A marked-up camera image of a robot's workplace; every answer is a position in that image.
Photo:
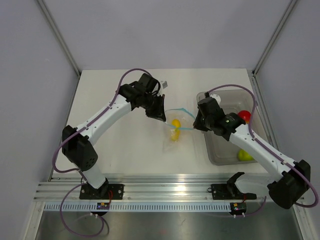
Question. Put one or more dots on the right aluminium frame post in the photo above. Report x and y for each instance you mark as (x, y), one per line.
(275, 35)

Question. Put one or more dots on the green toy pear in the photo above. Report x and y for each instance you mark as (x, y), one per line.
(244, 156)

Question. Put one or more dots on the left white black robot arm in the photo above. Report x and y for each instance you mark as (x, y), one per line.
(78, 142)

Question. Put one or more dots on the small circuit board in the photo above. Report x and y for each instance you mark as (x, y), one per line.
(103, 206)
(240, 206)

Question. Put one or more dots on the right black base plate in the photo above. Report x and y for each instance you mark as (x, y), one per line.
(228, 191)

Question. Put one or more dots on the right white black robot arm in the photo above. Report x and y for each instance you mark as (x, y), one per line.
(291, 178)

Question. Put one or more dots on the white slotted cable duct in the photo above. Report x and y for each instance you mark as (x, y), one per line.
(147, 207)

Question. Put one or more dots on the clear zip top bag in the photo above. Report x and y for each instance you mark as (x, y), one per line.
(186, 118)

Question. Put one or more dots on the left small circuit board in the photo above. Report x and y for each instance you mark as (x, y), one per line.
(103, 206)

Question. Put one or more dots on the right small circuit board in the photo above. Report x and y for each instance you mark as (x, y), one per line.
(240, 206)

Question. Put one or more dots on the aluminium rail profile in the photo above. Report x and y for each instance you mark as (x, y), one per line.
(140, 188)

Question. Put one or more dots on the left aluminium frame post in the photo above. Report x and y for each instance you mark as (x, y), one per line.
(58, 36)

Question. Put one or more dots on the aluminium frame post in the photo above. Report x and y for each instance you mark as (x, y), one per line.
(58, 36)
(275, 35)

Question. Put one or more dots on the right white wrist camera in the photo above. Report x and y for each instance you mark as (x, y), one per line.
(216, 97)

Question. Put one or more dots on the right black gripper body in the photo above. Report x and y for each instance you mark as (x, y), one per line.
(208, 123)

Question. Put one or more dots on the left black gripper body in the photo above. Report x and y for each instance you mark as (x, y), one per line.
(148, 97)

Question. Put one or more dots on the red toy apple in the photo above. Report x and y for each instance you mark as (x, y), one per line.
(245, 115)

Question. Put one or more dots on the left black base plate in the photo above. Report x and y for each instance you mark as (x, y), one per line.
(112, 192)

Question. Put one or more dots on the grey translucent plastic bin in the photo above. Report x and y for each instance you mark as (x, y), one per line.
(221, 152)

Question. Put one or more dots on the yellow toy lemon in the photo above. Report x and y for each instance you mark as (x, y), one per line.
(175, 132)

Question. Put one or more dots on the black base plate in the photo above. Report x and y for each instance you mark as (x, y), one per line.
(228, 191)
(112, 192)

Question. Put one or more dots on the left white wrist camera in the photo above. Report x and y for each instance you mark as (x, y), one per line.
(163, 84)

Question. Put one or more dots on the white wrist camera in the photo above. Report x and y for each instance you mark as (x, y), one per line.
(216, 97)
(163, 84)

